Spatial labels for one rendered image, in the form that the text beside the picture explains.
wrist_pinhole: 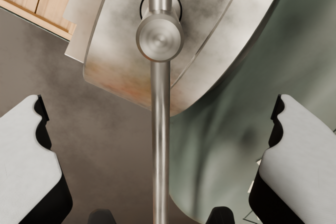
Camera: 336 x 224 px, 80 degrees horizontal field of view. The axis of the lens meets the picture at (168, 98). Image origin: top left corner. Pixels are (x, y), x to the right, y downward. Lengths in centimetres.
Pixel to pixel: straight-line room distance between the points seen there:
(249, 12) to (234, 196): 20
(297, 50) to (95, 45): 19
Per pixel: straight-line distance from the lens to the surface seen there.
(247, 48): 25
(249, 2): 20
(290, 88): 22
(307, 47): 23
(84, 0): 32
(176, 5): 18
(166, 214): 17
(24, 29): 164
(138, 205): 234
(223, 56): 19
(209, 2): 18
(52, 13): 58
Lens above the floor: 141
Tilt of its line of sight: 65 degrees down
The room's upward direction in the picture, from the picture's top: 170 degrees clockwise
